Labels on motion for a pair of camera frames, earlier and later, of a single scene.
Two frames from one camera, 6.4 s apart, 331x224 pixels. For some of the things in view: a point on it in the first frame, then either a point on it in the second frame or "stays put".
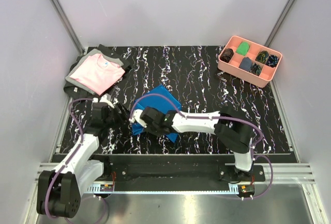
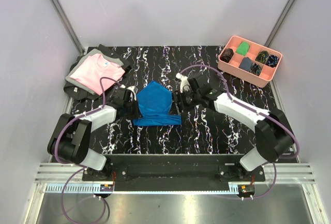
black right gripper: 159,134 -> 178,97
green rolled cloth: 243,48 stays put
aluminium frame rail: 62,12 stays put
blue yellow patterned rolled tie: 262,56 stays put
